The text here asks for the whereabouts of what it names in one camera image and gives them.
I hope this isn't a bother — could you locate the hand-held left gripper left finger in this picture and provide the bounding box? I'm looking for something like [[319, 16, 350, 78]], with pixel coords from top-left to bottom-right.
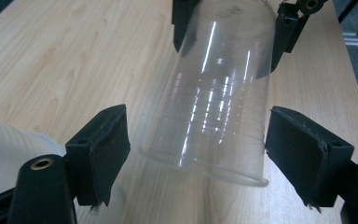
[[64, 104, 131, 208]]

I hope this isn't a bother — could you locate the single clear plastic cup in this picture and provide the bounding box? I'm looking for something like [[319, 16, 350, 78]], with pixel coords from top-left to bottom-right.
[[139, 0, 278, 188]]

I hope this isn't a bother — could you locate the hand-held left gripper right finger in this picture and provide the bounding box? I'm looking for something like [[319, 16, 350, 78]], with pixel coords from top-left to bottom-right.
[[264, 105, 355, 210]]

